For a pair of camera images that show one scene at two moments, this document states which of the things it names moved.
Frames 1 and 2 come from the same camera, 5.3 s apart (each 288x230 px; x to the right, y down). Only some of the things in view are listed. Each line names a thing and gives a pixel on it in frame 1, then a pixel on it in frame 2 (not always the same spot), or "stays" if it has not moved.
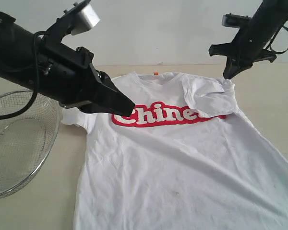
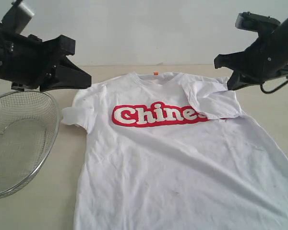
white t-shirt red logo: x=186 y=158 stays
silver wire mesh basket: x=20 y=145 stays
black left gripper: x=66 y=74 -> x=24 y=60
